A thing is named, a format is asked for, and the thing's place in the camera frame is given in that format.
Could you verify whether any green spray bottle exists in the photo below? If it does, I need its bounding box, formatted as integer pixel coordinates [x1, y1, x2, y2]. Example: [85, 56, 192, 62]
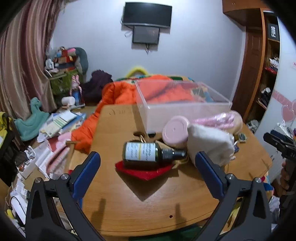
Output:
[122, 141, 187, 168]

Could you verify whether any black wall television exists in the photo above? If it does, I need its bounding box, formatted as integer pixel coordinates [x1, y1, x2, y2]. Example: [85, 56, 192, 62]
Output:
[122, 2, 173, 29]

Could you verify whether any black box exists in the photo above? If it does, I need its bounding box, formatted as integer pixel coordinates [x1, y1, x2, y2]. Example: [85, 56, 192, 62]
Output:
[267, 22, 281, 42]

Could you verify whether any dark purple cloth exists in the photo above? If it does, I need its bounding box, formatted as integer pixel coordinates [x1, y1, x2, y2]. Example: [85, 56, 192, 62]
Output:
[82, 70, 114, 105]

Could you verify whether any teal plush dinosaur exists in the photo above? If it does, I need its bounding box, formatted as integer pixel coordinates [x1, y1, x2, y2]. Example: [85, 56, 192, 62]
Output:
[13, 97, 50, 141]

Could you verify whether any colourful patchwork blanket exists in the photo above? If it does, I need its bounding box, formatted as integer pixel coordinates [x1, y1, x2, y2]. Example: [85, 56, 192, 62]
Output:
[116, 75, 215, 102]

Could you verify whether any wooden shelf unit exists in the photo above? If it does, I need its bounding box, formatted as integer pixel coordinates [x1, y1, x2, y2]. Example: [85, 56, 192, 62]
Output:
[243, 8, 281, 135]

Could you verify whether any pink folder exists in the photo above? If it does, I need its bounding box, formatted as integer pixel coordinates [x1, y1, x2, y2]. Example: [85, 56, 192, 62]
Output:
[46, 132, 74, 174]

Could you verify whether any yellow curved cushion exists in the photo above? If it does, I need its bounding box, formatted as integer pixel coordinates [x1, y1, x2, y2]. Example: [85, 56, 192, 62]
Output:
[125, 66, 151, 78]

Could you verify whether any green storage box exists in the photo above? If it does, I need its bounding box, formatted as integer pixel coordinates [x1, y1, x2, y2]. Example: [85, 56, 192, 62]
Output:
[49, 72, 73, 95]

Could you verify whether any white panel with pink hearts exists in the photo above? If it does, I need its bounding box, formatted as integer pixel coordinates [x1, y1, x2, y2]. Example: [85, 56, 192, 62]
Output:
[254, 14, 296, 181]

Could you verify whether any orange puffer jacket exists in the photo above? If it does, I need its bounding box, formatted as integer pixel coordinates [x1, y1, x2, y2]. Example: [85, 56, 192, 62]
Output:
[71, 75, 195, 154]

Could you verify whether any pile of plush toys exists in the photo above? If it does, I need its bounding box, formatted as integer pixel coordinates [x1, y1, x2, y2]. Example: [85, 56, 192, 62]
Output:
[44, 46, 78, 75]

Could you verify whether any red velvet pouch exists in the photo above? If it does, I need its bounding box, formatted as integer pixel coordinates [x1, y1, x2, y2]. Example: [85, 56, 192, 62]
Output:
[115, 160, 174, 181]

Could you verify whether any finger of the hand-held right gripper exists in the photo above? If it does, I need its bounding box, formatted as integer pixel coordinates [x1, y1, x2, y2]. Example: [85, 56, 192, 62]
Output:
[263, 133, 296, 160]
[270, 130, 296, 149]

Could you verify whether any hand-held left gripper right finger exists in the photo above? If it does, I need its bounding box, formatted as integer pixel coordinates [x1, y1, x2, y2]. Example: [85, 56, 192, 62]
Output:
[195, 151, 272, 241]

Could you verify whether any pink round jar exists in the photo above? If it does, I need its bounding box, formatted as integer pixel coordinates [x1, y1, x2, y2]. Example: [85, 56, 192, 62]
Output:
[162, 115, 191, 149]

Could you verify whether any pink bunny doll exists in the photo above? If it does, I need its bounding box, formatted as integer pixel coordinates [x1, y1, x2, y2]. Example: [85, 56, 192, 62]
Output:
[69, 75, 83, 105]

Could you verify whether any grey cushion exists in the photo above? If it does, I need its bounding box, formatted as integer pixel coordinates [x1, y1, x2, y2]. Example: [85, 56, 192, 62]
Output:
[74, 47, 89, 75]

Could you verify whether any yellow cloth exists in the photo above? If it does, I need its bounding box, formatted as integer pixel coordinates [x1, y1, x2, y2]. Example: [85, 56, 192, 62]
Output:
[0, 112, 13, 139]

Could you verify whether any wooden door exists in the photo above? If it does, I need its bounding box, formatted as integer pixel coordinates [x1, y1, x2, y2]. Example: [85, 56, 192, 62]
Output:
[232, 30, 266, 116]

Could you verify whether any pile of books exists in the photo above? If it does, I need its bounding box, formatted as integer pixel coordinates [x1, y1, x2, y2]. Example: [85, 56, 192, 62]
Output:
[37, 110, 87, 143]

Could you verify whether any white cloth pouch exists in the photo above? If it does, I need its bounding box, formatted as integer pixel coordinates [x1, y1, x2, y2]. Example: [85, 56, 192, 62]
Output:
[187, 123, 236, 167]

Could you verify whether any person's right hand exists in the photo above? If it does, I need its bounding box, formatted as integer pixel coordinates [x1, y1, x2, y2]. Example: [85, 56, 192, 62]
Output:
[280, 160, 291, 192]

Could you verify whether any pile of loose papers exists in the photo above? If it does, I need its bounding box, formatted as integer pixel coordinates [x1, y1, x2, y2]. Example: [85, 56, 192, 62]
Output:
[9, 139, 53, 183]

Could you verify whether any pink striped curtain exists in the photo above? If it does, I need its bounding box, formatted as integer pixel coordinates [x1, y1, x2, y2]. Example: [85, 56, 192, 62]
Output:
[0, 0, 70, 116]

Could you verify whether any small wall monitor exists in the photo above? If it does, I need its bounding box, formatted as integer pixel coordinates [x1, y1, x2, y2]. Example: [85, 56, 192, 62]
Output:
[132, 25, 160, 45]

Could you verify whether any white jar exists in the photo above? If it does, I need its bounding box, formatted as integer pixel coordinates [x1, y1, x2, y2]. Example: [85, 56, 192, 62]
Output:
[61, 96, 76, 106]

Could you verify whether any pink coiled rope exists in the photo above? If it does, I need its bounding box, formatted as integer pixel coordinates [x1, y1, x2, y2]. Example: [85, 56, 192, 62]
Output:
[192, 112, 232, 130]

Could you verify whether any wooden overhead cabinet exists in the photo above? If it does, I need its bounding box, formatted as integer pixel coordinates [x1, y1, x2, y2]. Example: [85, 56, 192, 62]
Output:
[222, 0, 264, 26]

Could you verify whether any clear plastic storage box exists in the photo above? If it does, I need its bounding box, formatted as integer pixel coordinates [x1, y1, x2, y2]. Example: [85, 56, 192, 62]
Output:
[134, 79, 233, 137]

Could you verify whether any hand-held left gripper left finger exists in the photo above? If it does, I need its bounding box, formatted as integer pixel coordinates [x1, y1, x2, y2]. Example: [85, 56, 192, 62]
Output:
[25, 151, 104, 241]

